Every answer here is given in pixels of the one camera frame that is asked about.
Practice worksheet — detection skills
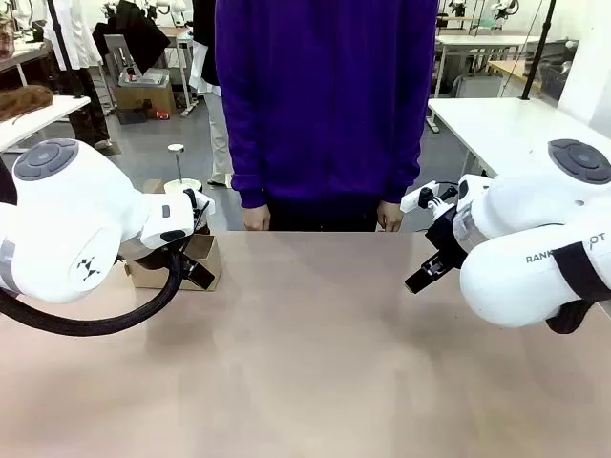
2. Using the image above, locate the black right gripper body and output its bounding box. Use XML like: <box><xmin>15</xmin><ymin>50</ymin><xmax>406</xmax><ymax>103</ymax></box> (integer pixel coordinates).
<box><xmin>424</xmin><ymin>208</ymin><xmax>468</xmax><ymax>269</ymax></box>

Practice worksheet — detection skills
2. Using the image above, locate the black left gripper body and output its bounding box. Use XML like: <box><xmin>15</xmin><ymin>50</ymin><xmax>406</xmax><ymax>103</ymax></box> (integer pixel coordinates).
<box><xmin>121</xmin><ymin>239</ymin><xmax>174</xmax><ymax>272</ymax></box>

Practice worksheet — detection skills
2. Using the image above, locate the person's right forearm purple sleeve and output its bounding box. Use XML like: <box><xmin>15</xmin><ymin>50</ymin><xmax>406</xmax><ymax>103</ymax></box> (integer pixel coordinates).
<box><xmin>226</xmin><ymin>109</ymin><xmax>269</xmax><ymax>210</ymax></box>

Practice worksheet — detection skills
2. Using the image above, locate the person's left forearm purple sleeve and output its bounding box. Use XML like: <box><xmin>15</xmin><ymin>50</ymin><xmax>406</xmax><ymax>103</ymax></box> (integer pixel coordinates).
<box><xmin>381</xmin><ymin>109</ymin><xmax>424</xmax><ymax>205</ymax></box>

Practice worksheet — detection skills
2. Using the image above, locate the brown cardboard drink carrier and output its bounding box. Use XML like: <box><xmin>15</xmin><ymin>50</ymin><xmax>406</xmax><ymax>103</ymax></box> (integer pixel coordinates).
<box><xmin>124</xmin><ymin>232</ymin><xmax>223</xmax><ymax>293</ymax></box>

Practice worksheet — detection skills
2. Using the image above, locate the person's left hand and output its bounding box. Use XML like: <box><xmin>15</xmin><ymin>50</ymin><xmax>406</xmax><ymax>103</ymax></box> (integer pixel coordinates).
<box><xmin>376</xmin><ymin>200</ymin><xmax>404</xmax><ymax>233</ymax></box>

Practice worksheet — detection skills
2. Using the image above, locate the person's right hand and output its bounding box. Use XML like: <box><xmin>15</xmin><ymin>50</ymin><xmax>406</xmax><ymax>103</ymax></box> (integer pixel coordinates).
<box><xmin>242</xmin><ymin>204</ymin><xmax>271</xmax><ymax>233</ymax></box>

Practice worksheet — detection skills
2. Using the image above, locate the white round-top stand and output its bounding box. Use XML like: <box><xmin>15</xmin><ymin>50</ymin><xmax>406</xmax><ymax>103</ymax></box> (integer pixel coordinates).
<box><xmin>162</xmin><ymin>142</ymin><xmax>202</xmax><ymax>196</ymax></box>

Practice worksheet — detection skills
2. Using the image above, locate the large white work table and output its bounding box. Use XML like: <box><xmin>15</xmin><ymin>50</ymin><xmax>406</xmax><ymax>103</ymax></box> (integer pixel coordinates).
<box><xmin>426</xmin><ymin>96</ymin><xmax>611</xmax><ymax>178</ymax></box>

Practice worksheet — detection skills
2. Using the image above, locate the bystander in black-white top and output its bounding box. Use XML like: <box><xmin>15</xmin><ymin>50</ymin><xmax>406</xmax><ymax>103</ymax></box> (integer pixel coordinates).
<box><xmin>189</xmin><ymin>0</ymin><xmax>236</xmax><ymax>188</ymax></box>

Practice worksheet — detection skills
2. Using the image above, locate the small black floor crate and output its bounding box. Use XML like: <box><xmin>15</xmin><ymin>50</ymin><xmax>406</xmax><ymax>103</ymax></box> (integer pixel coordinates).
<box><xmin>116</xmin><ymin>108</ymin><xmax>148</xmax><ymax>126</ymax></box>

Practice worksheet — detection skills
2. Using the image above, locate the large brown cardboard box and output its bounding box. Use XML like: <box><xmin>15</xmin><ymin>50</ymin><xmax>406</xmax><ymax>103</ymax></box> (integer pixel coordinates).
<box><xmin>113</xmin><ymin>81</ymin><xmax>179</xmax><ymax>118</ymax></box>

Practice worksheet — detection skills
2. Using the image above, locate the white side table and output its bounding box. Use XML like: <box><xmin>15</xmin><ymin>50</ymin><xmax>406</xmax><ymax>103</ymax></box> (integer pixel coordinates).
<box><xmin>0</xmin><ymin>94</ymin><xmax>93</xmax><ymax>155</ymax></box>

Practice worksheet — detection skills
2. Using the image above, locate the grey plastic bin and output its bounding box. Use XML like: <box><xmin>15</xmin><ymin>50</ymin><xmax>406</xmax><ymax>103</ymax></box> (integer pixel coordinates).
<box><xmin>116</xmin><ymin>66</ymin><xmax>172</xmax><ymax>89</ymax></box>

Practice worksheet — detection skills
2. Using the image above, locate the person in purple hoodie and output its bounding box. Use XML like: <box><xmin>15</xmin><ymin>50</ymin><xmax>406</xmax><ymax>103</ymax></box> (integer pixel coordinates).
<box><xmin>214</xmin><ymin>0</ymin><xmax>440</xmax><ymax>233</ymax></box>

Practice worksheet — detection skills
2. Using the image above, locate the brown furry bundle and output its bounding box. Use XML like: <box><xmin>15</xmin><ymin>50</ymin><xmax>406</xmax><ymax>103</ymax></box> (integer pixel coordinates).
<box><xmin>0</xmin><ymin>84</ymin><xmax>54</xmax><ymax>123</ymax></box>

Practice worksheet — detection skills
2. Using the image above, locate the white background desk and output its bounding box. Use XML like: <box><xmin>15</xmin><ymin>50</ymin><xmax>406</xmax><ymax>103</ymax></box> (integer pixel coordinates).
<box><xmin>434</xmin><ymin>31</ymin><xmax>543</xmax><ymax>96</ymax></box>

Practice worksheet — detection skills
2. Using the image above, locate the black tripod pole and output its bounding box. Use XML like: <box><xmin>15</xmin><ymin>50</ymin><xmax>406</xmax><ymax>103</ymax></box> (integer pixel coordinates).
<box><xmin>518</xmin><ymin>0</ymin><xmax>558</xmax><ymax>102</ymax></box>

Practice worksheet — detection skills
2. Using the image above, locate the black hanging cloth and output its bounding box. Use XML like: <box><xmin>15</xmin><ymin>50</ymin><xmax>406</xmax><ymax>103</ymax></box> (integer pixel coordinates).
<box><xmin>92</xmin><ymin>0</ymin><xmax>172</xmax><ymax>77</ymax></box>

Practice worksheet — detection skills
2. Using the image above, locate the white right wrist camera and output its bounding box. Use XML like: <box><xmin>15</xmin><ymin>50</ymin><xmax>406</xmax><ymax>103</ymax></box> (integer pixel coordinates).
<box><xmin>399</xmin><ymin>179</ymin><xmax>459</xmax><ymax>215</ymax></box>

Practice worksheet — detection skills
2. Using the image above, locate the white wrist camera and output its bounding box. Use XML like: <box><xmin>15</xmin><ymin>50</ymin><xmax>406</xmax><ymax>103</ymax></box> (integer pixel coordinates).
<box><xmin>399</xmin><ymin>179</ymin><xmax>459</xmax><ymax>215</ymax></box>
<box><xmin>182</xmin><ymin>188</ymin><xmax>217</xmax><ymax>225</ymax></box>

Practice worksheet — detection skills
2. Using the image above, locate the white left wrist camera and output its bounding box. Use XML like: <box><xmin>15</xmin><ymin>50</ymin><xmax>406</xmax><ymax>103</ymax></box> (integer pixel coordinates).
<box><xmin>182</xmin><ymin>188</ymin><xmax>217</xmax><ymax>225</ymax></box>

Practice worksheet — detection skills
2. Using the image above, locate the black left arm cable sleeve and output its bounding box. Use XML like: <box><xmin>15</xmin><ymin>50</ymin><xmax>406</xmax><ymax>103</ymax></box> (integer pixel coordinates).
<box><xmin>0</xmin><ymin>246</ymin><xmax>186</xmax><ymax>338</ymax></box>

